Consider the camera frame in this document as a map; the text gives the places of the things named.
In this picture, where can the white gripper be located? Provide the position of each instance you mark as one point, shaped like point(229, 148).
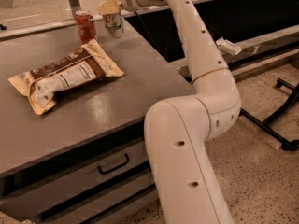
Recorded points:
point(108, 7)

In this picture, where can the white green 7up can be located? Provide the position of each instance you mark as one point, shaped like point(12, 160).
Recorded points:
point(114, 25)

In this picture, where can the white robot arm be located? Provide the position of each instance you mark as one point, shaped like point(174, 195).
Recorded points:
point(177, 128)

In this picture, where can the red coke can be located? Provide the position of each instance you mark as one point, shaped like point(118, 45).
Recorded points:
point(86, 25)

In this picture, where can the brown chip bag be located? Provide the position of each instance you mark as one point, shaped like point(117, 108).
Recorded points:
point(86, 64)

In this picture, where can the white small box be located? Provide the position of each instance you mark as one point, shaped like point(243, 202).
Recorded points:
point(228, 47)

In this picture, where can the grey drawer cabinet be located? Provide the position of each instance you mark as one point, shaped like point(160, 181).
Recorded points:
point(48, 164)

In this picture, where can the black drawer handle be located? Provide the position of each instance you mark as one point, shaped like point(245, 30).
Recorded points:
point(111, 166)

